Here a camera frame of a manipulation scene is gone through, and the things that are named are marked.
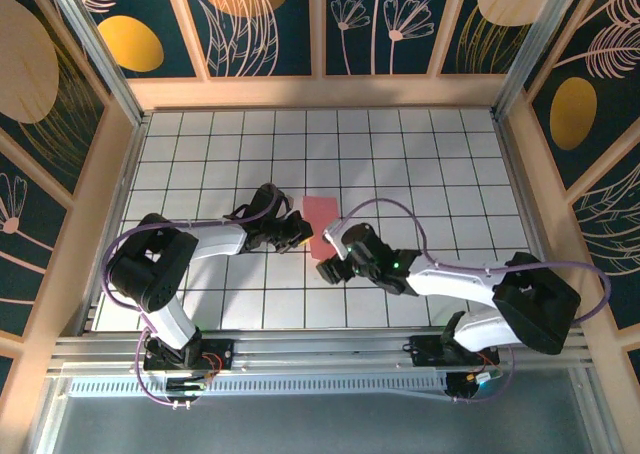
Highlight pink square paper sheet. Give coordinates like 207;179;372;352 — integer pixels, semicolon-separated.
301;194;346;261

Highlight cream circle yellow lines panel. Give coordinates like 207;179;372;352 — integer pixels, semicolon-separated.
436;0;549;78

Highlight orange oval white fern panel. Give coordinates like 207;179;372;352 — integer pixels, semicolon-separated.
519;0;640;193

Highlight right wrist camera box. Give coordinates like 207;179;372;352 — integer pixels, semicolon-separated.
322;222;354;261

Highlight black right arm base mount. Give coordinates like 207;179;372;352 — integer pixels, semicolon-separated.
408;334;501;368

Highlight aluminium frame cross rail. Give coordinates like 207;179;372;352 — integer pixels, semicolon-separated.
47;326;599;381

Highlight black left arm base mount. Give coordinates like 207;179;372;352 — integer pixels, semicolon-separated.
142;336;236;375

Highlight grey slotted cable duct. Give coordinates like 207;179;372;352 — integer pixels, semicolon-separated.
67;376;451;401

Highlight aluminium side rail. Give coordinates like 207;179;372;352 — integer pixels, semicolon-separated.
493;115;571;331
77;117;151;336

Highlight orange circle leaves wall panel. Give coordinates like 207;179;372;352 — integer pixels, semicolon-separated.
167;0;320;80

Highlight white flowers wall panel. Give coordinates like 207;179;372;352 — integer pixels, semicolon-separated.
319;0;459;79

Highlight orange oval feather wall panel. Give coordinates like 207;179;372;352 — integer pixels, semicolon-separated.
64;0;210;81

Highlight aluminium corner post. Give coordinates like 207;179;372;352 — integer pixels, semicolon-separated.
39;0;151;125
492;0;586;120

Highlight white leaves wall panel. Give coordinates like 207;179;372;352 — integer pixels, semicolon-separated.
564;141;640;333

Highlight single white flower wall panel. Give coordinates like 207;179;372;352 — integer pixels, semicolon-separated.
0;126;76;345

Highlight aluminium frame post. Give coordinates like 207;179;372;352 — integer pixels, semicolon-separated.
574;368;620;454
28;377;72;454

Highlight small dark wall panel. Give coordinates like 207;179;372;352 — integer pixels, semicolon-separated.
623;342;640;390
0;353;17;403

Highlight large cream circle wall panel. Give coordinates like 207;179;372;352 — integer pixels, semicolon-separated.
0;0;111;208

